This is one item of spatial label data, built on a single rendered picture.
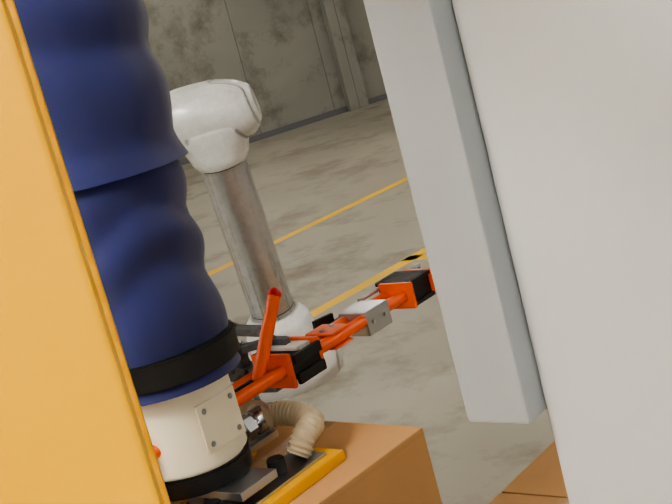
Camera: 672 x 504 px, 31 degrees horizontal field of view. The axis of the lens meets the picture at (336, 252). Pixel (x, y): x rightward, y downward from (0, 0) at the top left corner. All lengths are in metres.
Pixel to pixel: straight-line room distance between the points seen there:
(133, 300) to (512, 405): 0.95
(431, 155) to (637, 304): 0.16
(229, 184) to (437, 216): 1.79
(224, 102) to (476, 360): 1.73
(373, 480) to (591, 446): 1.05
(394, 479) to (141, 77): 0.72
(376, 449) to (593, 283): 1.16
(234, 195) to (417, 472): 0.88
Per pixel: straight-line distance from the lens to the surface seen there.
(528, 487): 2.90
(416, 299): 2.21
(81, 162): 1.64
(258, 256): 2.61
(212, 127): 2.48
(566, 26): 0.72
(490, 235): 0.77
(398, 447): 1.88
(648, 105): 0.71
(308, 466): 1.83
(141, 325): 1.67
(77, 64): 1.63
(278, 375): 1.92
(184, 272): 1.69
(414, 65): 0.76
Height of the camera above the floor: 1.78
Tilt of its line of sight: 12 degrees down
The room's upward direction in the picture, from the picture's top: 15 degrees counter-clockwise
